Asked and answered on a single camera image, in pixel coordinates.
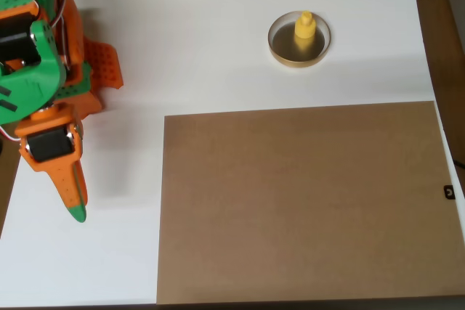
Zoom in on small yellow bottle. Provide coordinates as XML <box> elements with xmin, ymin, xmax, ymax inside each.
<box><xmin>294</xmin><ymin>10</ymin><xmax>318</xmax><ymax>41</ymax></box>

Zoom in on orange robot base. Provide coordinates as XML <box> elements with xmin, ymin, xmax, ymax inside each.
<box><xmin>82</xmin><ymin>38</ymin><xmax>124</xmax><ymax>119</ymax></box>

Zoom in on round gold-rimmed dish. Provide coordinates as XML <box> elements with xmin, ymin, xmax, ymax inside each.
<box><xmin>267</xmin><ymin>10</ymin><xmax>332</xmax><ymax>69</ymax></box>

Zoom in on brown rectangular board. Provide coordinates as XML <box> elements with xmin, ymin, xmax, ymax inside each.
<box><xmin>155</xmin><ymin>101</ymin><xmax>465</xmax><ymax>304</ymax></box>

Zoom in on white red black servo cable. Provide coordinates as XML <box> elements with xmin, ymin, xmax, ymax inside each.
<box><xmin>0</xmin><ymin>123</ymin><xmax>22</xmax><ymax>144</ymax></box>

